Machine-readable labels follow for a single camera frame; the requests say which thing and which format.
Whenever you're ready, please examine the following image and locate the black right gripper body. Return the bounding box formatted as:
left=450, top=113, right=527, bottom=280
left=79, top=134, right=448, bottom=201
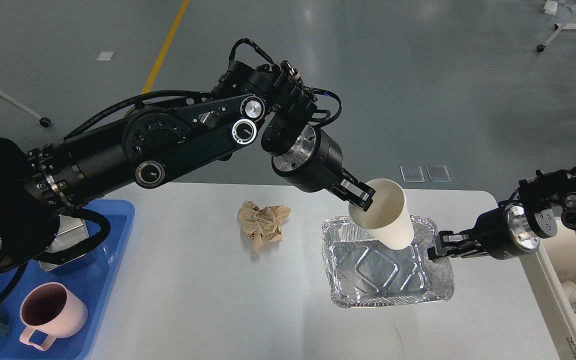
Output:
left=471, top=203, right=541, bottom=260

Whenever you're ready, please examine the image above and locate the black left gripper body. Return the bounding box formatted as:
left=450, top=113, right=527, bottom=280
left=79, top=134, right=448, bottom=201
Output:
left=271, top=125, right=349, bottom=193

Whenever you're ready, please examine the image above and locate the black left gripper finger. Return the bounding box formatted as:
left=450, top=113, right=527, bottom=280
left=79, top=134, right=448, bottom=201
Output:
left=327, top=182, right=373, bottom=211
left=340, top=170, right=375, bottom=202

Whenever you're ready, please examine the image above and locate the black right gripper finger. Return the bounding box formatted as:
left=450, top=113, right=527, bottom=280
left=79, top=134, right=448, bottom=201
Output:
left=438, top=230, right=476, bottom=246
left=426, top=244, right=489, bottom=261

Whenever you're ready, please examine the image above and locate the white paper cup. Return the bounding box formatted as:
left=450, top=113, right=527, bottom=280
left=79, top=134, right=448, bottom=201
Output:
left=348, top=178, right=415, bottom=250

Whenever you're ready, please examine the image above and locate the aluminium foil tray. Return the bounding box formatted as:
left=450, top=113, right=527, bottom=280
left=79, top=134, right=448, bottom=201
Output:
left=321, top=214, right=455, bottom=309

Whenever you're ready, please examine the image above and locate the brown paper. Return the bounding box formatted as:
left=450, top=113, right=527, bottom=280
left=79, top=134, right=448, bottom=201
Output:
left=237, top=201, right=291, bottom=254

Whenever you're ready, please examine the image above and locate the square stainless steel container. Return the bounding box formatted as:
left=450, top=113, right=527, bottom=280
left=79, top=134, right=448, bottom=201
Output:
left=38, top=216, right=97, bottom=277

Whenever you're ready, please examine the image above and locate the pink mug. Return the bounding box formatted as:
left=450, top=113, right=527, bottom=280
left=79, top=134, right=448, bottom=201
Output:
left=19, top=282, right=89, bottom=352

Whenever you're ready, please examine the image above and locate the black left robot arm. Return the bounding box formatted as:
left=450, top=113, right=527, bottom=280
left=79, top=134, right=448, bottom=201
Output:
left=0, top=38, right=376, bottom=304

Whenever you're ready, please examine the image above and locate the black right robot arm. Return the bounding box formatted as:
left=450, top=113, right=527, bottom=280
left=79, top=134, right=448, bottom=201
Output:
left=427, top=165, right=576, bottom=261

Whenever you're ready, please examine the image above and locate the white waste bin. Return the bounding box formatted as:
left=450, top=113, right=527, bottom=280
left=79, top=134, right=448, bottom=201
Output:
left=519, top=218, right=576, bottom=360

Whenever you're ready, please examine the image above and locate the blue plastic tray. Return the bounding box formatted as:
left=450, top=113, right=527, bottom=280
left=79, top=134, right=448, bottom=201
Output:
left=0, top=199, right=135, bottom=360

